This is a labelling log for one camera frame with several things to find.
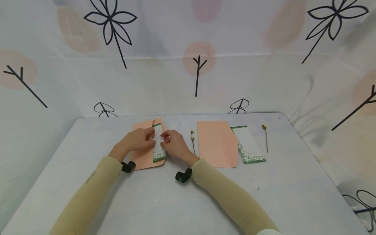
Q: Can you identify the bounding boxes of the person's left hand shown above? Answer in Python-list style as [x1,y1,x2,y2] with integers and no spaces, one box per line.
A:
[108,127,157,163]

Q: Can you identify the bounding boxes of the person's right hand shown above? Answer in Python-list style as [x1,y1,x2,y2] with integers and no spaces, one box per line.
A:
[160,129,201,167]

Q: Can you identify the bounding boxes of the green white floral card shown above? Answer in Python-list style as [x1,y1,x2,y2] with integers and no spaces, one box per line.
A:
[230,125,267,165]
[152,123,167,163]

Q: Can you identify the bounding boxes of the pink paper envelope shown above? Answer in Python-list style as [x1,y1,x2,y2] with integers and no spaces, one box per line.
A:
[196,121,239,169]
[129,118,167,171]

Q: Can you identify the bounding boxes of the person's left forearm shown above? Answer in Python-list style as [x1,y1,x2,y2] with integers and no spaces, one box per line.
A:
[49,156,123,235]

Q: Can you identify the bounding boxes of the person's right forearm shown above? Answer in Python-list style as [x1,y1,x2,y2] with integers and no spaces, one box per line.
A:
[191,159,283,235]

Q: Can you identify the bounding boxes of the dried yellow flower sprig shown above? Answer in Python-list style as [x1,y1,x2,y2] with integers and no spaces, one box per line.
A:
[190,130,197,156]
[261,124,269,154]

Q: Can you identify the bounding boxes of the black wrist band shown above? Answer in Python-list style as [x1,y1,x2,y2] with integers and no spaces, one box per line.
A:
[175,167,193,184]
[121,161,136,174]

